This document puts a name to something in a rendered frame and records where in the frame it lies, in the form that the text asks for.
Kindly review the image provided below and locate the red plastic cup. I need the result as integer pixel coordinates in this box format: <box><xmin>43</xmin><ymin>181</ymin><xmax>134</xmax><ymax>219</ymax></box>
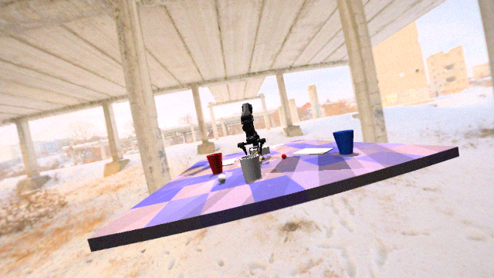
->
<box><xmin>206</xmin><ymin>153</ymin><xmax>223</xmax><ymax>175</ymax></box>

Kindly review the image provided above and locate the blue cup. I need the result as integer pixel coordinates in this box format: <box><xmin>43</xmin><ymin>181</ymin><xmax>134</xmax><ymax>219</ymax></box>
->
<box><xmin>333</xmin><ymin>130</ymin><xmax>354</xmax><ymax>155</ymax></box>

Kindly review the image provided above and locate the white flat rectangular slab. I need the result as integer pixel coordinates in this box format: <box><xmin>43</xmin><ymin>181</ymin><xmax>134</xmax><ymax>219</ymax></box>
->
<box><xmin>293</xmin><ymin>148</ymin><xmax>333</xmax><ymax>155</ymax></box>
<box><xmin>222</xmin><ymin>158</ymin><xmax>237</xmax><ymax>166</ymax></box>

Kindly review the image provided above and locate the white ball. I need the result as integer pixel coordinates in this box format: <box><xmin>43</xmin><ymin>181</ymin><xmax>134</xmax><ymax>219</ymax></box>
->
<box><xmin>218</xmin><ymin>175</ymin><xmax>226</xmax><ymax>184</ymax></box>

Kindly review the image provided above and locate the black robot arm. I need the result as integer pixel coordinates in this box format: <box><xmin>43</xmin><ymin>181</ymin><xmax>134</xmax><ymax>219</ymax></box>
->
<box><xmin>241</xmin><ymin>103</ymin><xmax>260</xmax><ymax>147</ymax></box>

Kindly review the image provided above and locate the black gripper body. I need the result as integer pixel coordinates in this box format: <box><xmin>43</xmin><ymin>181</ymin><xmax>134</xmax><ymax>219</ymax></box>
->
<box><xmin>237</xmin><ymin>131</ymin><xmax>266</xmax><ymax>147</ymax></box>

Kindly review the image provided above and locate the white mug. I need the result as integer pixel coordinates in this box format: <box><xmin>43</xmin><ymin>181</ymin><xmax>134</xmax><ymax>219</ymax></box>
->
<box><xmin>239</xmin><ymin>154</ymin><xmax>262</xmax><ymax>181</ymax></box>

